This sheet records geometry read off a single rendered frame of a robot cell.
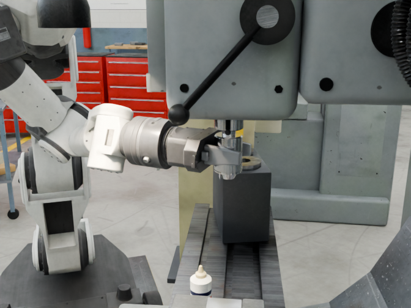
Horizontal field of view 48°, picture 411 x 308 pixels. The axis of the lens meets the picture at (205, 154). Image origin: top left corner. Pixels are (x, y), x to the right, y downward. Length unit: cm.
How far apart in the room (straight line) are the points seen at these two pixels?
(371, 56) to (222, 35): 19
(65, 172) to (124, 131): 61
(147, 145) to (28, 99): 34
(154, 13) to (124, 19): 931
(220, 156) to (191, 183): 190
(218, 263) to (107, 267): 75
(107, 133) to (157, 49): 19
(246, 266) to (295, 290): 163
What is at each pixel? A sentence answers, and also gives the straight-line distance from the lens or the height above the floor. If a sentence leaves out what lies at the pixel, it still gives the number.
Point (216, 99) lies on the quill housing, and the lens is 65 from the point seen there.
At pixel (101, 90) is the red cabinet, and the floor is 61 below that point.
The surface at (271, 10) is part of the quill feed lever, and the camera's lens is 61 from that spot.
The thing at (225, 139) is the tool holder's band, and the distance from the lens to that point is 75.
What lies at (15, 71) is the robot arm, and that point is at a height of 135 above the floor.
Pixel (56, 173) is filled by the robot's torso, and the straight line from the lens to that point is 141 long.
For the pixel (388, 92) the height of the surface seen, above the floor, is 136.
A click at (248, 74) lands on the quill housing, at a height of 138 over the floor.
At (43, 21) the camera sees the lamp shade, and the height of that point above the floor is 145.
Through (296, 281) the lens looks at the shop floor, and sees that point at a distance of 280.
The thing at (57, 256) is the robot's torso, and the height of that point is 70.
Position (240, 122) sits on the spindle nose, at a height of 129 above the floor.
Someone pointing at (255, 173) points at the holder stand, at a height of 109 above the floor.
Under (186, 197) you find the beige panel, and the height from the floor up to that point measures 46.
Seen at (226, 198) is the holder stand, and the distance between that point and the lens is 115.
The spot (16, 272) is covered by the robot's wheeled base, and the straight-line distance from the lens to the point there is 186.
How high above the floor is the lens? 146
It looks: 17 degrees down
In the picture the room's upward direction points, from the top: straight up
